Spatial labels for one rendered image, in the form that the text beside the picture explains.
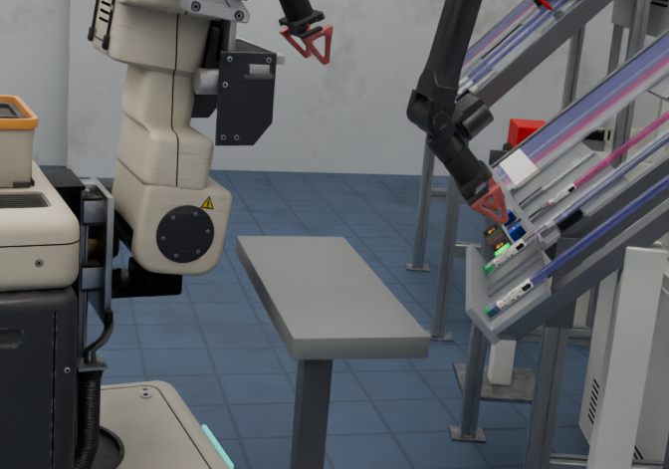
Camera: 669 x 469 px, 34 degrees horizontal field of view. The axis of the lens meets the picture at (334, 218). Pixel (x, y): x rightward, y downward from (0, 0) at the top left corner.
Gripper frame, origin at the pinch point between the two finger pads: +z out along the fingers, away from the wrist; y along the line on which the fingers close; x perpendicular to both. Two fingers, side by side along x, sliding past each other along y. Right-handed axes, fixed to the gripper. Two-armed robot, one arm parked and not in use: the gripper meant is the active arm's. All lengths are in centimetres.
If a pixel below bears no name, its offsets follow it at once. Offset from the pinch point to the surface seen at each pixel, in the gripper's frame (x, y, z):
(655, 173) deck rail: -26.6, -9.9, 8.6
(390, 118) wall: 27, 372, 40
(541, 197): -8.0, 19.5, 9.0
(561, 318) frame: 2.3, -14.5, 18.6
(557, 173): -13.9, 25.6, 8.9
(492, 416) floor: 38, 74, 69
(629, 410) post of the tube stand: 1, -43, 25
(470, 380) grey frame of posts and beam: 34, 60, 50
